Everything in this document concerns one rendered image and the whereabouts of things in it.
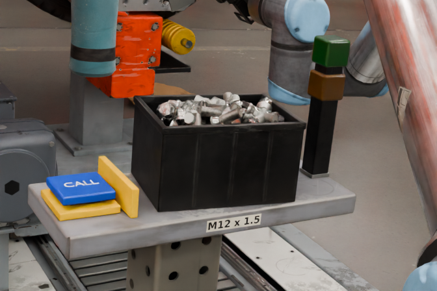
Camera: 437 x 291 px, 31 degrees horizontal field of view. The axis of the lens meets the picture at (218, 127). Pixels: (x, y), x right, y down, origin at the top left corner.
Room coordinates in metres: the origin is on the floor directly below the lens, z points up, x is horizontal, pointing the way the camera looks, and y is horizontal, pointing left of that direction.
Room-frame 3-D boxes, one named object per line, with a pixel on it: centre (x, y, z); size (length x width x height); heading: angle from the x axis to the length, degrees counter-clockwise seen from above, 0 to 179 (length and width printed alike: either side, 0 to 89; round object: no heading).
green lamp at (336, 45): (1.11, -0.15, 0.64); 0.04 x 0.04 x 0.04; 30
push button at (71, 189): (0.92, 0.17, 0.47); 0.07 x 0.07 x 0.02; 30
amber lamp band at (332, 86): (1.11, -0.15, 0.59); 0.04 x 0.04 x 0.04; 30
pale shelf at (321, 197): (1.01, 0.02, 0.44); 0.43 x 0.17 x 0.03; 120
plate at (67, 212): (0.92, 0.17, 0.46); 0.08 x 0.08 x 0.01; 30
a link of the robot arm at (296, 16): (1.51, -0.13, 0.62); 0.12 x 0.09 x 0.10; 30
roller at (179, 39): (1.77, 0.15, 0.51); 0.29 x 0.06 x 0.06; 30
